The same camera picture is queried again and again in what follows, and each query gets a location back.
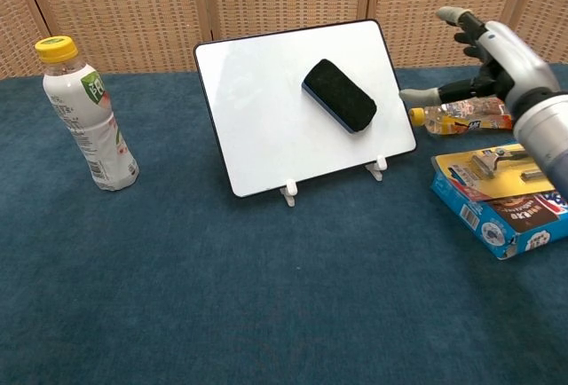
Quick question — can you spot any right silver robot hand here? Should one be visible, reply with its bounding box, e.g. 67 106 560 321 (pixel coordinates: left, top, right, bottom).
398 5 563 114

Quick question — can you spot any black blue board eraser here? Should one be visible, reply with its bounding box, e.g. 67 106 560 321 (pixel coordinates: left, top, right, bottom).
301 58 378 134

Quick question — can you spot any orange drink bottle yellow cap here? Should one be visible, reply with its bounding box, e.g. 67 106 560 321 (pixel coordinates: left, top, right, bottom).
408 96 516 138

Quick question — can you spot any razor blister pack yellow card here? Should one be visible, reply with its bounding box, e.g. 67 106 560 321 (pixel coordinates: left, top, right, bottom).
432 143 560 202

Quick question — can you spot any blue biscuit box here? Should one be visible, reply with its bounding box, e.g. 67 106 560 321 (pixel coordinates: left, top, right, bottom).
430 149 568 262

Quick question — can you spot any white plastic easel stand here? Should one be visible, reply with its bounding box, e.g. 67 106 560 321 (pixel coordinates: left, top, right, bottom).
279 153 386 208

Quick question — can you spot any woven rattan folding screen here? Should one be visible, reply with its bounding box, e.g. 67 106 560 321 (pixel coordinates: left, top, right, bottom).
0 0 568 80

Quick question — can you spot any teal blue table cloth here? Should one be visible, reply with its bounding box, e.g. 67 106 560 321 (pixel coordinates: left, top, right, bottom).
0 64 568 385

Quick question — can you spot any white bottle yellow cap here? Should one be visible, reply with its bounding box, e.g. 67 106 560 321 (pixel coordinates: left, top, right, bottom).
35 35 140 193

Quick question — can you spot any white dry-erase board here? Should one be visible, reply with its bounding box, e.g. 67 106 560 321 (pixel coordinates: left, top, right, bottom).
193 18 419 200

